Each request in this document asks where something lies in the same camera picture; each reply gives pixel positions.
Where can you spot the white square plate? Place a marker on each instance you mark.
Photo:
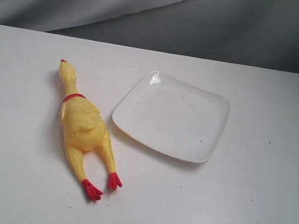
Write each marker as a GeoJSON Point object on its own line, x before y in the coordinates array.
{"type": "Point", "coordinates": [173, 117]}

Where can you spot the yellow rubber chicken toy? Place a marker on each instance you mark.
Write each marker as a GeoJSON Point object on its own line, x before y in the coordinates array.
{"type": "Point", "coordinates": [84, 130]}

